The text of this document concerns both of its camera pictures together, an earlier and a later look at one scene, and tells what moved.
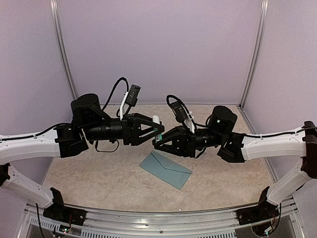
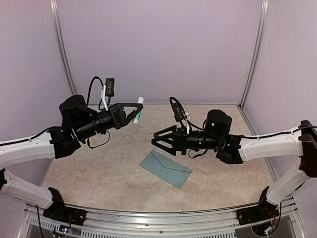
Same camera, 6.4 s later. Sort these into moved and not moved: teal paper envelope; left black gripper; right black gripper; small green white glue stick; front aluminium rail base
Moved: small green white glue stick; left black gripper
Not moved: teal paper envelope; front aluminium rail base; right black gripper
